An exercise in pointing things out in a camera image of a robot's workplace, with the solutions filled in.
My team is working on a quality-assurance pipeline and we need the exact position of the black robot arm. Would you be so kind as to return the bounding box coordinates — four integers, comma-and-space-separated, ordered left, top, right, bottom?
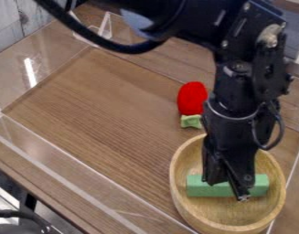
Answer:
35, 0, 293, 201

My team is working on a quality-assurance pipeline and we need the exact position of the black metal table bracket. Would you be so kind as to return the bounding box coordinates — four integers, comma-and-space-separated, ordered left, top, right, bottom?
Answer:
17, 191, 71, 234

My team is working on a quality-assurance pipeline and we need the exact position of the blue grey sofa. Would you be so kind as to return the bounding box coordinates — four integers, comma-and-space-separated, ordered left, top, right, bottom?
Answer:
272, 0, 299, 60

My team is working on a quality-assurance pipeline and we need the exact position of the green rectangular block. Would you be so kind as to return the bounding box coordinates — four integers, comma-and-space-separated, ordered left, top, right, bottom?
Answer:
186, 174, 270, 197

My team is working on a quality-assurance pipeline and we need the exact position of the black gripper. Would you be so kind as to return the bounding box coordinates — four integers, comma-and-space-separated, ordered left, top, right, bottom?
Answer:
199, 99, 285, 203

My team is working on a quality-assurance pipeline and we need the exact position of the black cable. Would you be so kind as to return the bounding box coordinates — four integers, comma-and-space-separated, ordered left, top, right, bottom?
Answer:
0, 207, 52, 234

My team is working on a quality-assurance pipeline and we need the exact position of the clear acrylic corner bracket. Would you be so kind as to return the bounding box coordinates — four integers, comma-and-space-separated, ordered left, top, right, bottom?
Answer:
72, 12, 112, 48

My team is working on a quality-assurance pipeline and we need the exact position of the brown wooden bowl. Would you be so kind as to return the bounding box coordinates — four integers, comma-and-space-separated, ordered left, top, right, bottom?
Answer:
168, 134, 286, 234

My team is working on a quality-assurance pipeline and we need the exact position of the clear acrylic front barrier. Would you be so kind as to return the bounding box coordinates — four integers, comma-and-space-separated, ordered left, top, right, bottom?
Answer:
0, 111, 196, 234

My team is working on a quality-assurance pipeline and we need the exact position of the red plush strawberry toy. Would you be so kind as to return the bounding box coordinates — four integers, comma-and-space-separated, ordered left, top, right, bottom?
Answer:
178, 81, 207, 129

